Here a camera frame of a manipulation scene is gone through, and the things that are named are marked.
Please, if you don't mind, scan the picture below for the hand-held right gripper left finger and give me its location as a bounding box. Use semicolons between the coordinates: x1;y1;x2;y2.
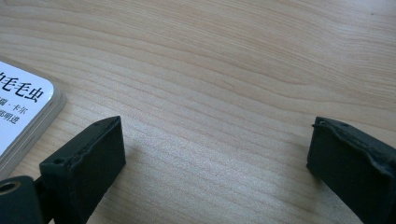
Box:
39;116;127;224

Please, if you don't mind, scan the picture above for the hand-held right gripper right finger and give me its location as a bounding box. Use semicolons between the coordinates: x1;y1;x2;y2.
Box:
306;117;396;224

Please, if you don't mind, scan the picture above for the small white book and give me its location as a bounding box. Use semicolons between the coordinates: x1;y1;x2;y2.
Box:
0;60;68;182

